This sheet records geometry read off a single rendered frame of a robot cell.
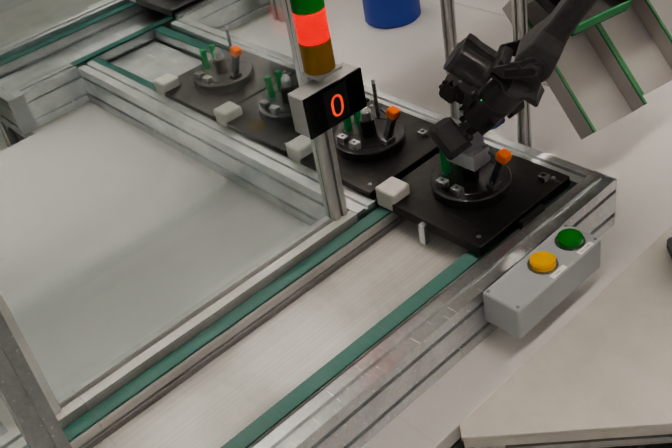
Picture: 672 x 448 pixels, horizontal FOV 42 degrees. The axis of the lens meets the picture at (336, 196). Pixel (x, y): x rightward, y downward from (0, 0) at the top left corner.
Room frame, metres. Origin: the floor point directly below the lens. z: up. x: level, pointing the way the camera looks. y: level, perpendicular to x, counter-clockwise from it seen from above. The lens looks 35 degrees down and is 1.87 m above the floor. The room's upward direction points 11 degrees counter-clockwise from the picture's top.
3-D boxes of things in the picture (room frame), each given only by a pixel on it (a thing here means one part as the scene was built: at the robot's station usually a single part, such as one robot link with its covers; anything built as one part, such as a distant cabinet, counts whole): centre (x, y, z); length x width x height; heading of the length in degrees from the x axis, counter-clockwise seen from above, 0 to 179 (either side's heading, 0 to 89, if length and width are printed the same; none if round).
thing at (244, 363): (1.07, 0.02, 0.91); 0.84 x 0.28 x 0.10; 126
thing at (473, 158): (1.23, -0.23, 1.06); 0.08 x 0.04 x 0.07; 36
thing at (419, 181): (1.23, -0.24, 0.96); 0.24 x 0.24 x 0.02; 36
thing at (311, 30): (1.21, -0.01, 1.33); 0.05 x 0.05 x 0.05
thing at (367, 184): (1.43, -0.09, 1.01); 0.24 x 0.24 x 0.13; 36
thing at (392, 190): (1.25, -0.10, 0.97); 0.05 x 0.05 x 0.04; 36
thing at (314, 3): (1.21, -0.01, 1.38); 0.05 x 0.05 x 0.05
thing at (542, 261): (1.00, -0.29, 0.96); 0.04 x 0.04 x 0.02
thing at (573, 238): (1.04, -0.35, 0.96); 0.04 x 0.04 x 0.02
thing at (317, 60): (1.21, -0.01, 1.28); 0.05 x 0.05 x 0.05
